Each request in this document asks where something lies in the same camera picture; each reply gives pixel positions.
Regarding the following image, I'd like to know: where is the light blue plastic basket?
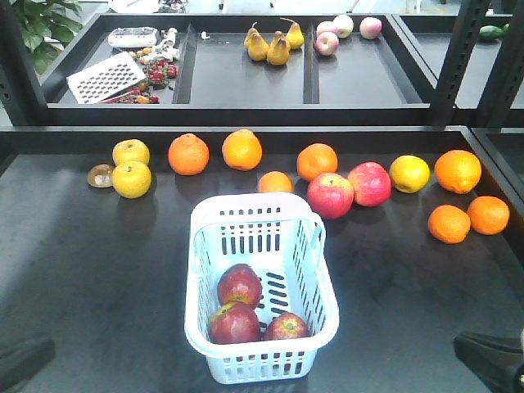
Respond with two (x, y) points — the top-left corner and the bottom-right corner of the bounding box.
(184, 192), (339, 384)

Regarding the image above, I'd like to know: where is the white kitchen scale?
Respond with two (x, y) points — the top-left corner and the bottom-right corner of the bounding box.
(107, 26), (158, 48)

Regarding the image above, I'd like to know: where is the green avocado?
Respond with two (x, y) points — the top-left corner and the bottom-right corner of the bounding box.
(479, 25), (504, 42)

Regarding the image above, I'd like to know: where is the black shelf upright post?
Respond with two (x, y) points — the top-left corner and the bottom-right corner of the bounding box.
(430, 1), (523, 129)

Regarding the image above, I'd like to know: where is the pink red smooth apple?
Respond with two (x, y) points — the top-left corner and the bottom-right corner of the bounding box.
(348, 161), (391, 207)

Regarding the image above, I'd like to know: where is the brown pear front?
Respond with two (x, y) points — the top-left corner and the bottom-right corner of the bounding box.
(267, 31), (290, 66)

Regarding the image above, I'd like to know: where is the green potted plant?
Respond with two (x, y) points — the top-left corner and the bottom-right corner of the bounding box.
(10, 0), (83, 75)

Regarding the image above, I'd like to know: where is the yellow brown pear fruit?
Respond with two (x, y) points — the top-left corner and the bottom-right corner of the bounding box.
(111, 160), (152, 199)

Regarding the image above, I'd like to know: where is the pink peach top shelf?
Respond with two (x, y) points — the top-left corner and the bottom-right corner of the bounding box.
(359, 16), (382, 40)

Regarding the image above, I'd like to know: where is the white metal grater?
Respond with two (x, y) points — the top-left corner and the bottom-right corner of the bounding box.
(66, 52), (147, 104)

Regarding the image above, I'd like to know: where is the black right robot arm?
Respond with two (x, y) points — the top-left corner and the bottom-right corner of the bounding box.
(454, 332), (523, 393)

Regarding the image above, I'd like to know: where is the small orange mandarin right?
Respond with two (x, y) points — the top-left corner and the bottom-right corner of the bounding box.
(467, 196), (510, 235)

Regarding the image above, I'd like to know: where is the small mandarin left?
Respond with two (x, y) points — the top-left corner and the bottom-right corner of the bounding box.
(258, 170), (294, 192)

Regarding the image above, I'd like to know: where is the brown pear right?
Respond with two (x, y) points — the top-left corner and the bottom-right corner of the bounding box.
(281, 17), (305, 50)

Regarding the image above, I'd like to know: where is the yellow pear fruit rear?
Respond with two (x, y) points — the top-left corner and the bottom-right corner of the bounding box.
(112, 139), (151, 165)

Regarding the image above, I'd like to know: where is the pale apple top shelf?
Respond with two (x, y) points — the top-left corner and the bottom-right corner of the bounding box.
(332, 14), (355, 38)

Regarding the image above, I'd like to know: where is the small orange mandarin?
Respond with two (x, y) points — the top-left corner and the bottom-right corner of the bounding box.
(427, 205), (471, 244)
(467, 196), (510, 235)

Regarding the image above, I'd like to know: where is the pink apple top shelf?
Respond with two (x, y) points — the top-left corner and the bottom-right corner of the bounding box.
(314, 31), (339, 56)

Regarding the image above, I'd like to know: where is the brown pear left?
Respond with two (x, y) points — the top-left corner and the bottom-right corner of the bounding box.
(244, 21), (269, 61)

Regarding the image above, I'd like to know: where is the orange with nub far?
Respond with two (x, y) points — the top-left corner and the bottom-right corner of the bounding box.
(168, 133), (210, 175)

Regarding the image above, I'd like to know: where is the wood and black display stand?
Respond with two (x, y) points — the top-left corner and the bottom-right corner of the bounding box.
(1, 9), (523, 392)

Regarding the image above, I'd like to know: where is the brown mushroom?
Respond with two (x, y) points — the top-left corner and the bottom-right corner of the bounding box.
(87, 164), (115, 188)

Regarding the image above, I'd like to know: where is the yellow orange fruit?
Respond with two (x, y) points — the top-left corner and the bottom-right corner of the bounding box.
(389, 155), (431, 193)

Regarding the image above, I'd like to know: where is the large orange with nub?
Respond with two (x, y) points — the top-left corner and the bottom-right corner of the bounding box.
(434, 150), (481, 194)

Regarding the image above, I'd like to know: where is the dark red yellow-top apple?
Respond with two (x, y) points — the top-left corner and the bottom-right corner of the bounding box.
(208, 301), (261, 345)

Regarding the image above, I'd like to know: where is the brown pear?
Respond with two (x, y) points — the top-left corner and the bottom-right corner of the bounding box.
(267, 31), (290, 66)
(281, 17), (305, 50)
(244, 21), (269, 61)

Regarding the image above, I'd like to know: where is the large round orange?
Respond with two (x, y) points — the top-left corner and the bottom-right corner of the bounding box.
(296, 143), (338, 182)

